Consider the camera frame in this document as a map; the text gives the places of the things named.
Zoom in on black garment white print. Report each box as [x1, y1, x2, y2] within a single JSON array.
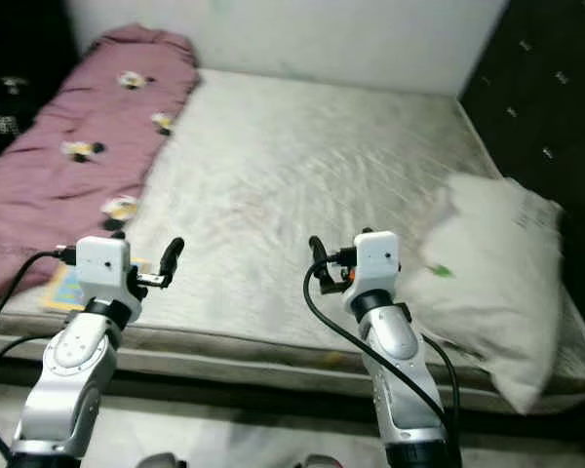
[[0, 73, 30, 167]]

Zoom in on white quilted mattress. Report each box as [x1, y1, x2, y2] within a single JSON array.
[[0, 66, 585, 403]]

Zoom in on black tufted headboard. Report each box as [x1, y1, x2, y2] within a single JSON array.
[[460, 0, 585, 323]]

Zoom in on pink cartoon print quilt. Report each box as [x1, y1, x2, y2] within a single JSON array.
[[0, 24, 201, 303]]

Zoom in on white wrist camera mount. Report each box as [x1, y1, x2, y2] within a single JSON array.
[[75, 232, 137, 303], [351, 229, 401, 295]]

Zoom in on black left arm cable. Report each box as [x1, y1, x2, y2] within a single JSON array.
[[0, 246, 84, 459]]

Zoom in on black bed frame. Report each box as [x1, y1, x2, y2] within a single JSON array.
[[0, 366, 585, 440]]

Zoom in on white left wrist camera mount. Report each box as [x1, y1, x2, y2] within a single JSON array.
[[75, 232, 137, 303]]

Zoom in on white pillow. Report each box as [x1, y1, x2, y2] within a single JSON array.
[[405, 174, 566, 415]]

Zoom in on grey left robot leg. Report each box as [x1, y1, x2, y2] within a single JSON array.
[[141, 453, 181, 468]]

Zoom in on grey robot leg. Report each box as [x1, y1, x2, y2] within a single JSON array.
[[292, 453, 342, 468], [141, 453, 181, 468]]

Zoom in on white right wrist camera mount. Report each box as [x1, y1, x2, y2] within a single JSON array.
[[351, 229, 401, 295]]

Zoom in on grey right robot leg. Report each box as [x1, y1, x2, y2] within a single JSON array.
[[292, 453, 342, 468]]

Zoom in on colourful picture book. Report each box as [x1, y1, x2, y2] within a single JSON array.
[[39, 255, 152, 315]]

